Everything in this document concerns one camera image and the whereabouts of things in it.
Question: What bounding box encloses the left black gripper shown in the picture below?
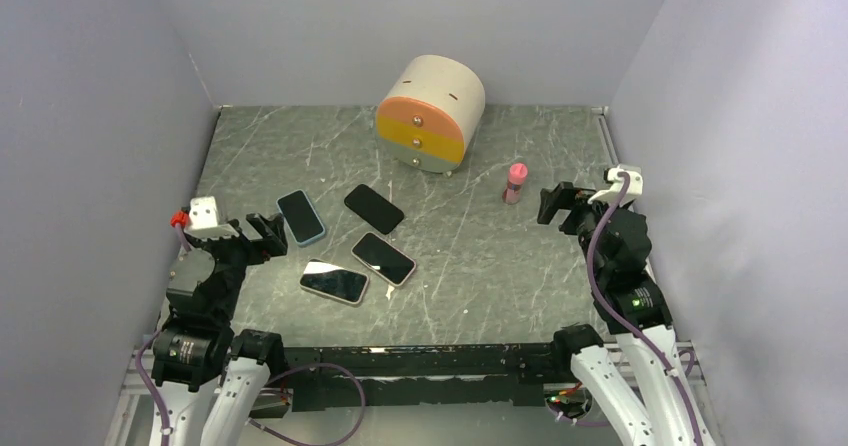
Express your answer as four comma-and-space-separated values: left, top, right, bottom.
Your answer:
179, 210, 286, 320

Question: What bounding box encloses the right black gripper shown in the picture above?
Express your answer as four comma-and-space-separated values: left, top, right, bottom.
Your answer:
537, 180, 629, 280

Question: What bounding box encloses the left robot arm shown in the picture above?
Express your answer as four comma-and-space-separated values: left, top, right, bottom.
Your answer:
142, 210, 288, 445

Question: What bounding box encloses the phone in blue case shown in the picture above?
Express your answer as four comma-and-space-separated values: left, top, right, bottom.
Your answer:
276, 189, 327, 247

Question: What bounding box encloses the phone in cream case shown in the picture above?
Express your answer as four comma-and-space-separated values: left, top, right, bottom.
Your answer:
299, 259, 369, 306

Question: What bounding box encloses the bare black phone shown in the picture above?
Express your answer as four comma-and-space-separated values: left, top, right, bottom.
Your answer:
343, 184, 405, 235

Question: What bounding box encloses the pink capped marker tube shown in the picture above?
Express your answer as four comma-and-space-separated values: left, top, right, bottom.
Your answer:
502, 163, 529, 205

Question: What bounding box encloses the round pastel drawer cabinet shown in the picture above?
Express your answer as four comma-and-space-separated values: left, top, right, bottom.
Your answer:
375, 55, 486, 175

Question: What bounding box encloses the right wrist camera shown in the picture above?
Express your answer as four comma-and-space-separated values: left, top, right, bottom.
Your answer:
588, 164, 644, 205

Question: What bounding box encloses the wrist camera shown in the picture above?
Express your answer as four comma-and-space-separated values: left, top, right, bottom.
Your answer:
170, 196, 237, 240
588, 164, 644, 205

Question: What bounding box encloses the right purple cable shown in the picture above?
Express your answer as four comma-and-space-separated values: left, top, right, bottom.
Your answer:
549, 172, 705, 446

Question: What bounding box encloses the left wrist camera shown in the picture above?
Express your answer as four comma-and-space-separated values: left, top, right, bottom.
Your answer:
170, 196, 237, 240

